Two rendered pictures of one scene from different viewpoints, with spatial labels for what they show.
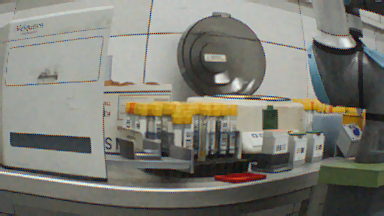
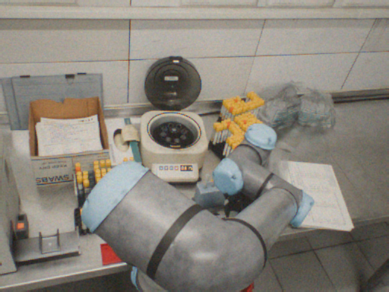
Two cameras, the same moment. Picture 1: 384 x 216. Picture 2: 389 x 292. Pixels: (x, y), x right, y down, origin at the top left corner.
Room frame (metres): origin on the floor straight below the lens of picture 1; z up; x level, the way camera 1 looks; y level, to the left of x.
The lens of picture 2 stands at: (0.90, -0.33, 1.93)
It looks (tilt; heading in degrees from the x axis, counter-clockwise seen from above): 43 degrees down; 7
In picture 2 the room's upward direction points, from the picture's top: 11 degrees clockwise
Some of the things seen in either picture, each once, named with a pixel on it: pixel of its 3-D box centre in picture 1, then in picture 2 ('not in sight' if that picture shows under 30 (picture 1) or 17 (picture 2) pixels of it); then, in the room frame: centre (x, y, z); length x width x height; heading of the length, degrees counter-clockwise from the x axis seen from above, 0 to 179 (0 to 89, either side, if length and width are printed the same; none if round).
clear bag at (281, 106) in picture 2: not in sight; (276, 101); (2.34, -0.48, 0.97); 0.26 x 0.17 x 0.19; 139
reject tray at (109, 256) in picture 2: (241, 178); (112, 252); (1.48, -0.09, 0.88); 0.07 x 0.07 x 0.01; 31
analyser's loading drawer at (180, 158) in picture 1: (128, 154); (41, 245); (1.41, 0.10, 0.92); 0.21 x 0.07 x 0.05; 121
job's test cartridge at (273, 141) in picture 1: (275, 147); not in sight; (1.59, -0.16, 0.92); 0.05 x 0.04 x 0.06; 29
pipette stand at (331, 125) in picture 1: (327, 135); (210, 195); (1.75, -0.32, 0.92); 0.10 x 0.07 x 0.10; 123
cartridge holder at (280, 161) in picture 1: (273, 161); not in sight; (1.59, -0.16, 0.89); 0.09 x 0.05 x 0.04; 29
